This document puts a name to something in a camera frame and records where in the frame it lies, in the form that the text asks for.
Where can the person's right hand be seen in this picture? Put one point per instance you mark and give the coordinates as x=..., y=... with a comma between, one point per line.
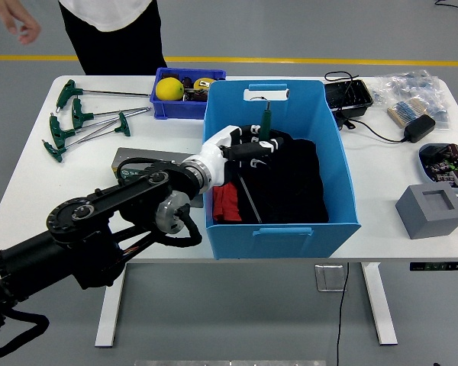
x=19, y=21

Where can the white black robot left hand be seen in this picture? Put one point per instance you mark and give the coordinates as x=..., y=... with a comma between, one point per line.
x=217, y=156

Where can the green steel tool holder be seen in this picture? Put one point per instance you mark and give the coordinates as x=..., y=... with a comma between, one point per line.
x=149, y=155

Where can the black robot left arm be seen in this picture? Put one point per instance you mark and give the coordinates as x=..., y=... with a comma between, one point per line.
x=23, y=259

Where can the large blue plastic box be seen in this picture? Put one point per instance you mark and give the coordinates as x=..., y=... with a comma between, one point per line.
x=282, y=244

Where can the red cloth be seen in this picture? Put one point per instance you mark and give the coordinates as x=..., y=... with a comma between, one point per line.
x=225, y=204

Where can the small blue parts bin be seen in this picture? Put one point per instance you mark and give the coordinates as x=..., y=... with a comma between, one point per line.
x=179, y=110

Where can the yellow tape measure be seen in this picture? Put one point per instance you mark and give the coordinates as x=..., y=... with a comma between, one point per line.
x=204, y=83

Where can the dark brown cylinder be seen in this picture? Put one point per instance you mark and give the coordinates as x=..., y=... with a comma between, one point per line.
x=187, y=82

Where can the black cloth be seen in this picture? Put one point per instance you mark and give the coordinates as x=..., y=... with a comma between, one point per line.
x=294, y=183

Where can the yellow lemon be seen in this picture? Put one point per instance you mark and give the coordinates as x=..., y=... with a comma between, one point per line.
x=169, y=88

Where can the white table leg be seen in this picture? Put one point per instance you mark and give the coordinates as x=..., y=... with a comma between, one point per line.
x=378, y=301
x=108, y=316

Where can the person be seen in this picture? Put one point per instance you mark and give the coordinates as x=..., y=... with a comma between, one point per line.
x=114, y=38

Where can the black table control panel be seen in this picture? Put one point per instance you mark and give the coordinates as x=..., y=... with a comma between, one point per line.
x=439, y=266

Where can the metal floor socket plate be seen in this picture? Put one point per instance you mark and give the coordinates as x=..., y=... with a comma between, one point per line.
x=330, y=278

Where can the black plastic tray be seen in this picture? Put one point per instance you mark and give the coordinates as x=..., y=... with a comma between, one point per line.
x=347, y=95

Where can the grey foam block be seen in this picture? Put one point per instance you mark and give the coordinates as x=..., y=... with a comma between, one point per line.
x=423, y=221

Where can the yellow floor tape line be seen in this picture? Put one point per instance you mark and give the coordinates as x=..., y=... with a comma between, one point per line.
x=328, y=60

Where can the circuit board with green parts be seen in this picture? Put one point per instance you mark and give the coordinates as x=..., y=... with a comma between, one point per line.
x=448, y=173

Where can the taped resistor strip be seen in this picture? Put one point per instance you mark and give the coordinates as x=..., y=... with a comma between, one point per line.
x=406, y=111

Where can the white bowl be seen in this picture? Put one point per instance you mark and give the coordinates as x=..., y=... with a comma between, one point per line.
x=423, y=167

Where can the black power adapter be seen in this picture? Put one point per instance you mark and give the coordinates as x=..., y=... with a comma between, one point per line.
x=420, y=129

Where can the clear bag of blue components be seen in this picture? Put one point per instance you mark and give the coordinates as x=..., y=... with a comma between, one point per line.
x=412, y=85

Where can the small black charger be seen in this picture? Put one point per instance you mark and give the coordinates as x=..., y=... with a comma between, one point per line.
x=433, y=154

